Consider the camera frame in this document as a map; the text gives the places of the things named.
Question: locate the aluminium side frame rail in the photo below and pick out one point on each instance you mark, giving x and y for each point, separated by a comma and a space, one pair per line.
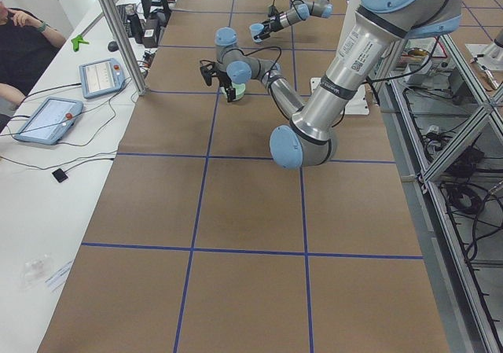
446, 128

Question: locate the seated person in black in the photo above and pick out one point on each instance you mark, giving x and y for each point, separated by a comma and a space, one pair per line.
28, 46

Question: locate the clear plastic bag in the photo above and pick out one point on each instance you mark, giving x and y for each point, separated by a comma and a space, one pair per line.
35, 271

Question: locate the black thermos bottle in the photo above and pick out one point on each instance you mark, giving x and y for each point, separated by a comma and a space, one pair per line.
136, 27

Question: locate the teach pendant tablet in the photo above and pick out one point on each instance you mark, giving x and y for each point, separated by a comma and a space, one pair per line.
101, 77
50, 121

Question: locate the aluminium frame post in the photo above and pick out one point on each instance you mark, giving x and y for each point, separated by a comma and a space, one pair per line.
115, 25

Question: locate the far teach pendant tablet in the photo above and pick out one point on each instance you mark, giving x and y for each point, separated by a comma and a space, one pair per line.
101, 77

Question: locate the green plastic clamp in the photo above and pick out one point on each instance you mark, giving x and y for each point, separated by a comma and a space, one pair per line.
77, 41

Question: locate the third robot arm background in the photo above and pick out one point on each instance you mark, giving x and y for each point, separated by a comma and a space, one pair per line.
493, 52

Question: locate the light green bowl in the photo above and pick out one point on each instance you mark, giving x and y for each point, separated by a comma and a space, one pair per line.
240, 89

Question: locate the near teach pendant tablet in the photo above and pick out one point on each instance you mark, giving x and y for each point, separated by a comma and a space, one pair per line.
50, 121

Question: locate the black box with label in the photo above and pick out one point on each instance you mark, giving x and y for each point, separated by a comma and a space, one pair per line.
151, 33

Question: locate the black computer mouse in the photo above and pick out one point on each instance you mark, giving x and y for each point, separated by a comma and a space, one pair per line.
113, 46

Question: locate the small black square device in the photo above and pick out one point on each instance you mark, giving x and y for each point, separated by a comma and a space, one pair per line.
60, 175

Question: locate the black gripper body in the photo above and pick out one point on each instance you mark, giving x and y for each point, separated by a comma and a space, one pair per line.
274, 23
226, 82

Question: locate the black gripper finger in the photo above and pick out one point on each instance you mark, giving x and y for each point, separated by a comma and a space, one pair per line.
261, 37
265, 26
230, 93

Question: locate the light blue plastic cup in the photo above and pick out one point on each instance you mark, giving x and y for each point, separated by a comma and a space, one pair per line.
254, 31

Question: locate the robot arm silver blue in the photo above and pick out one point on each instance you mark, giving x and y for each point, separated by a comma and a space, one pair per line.
299, 10
309, 138

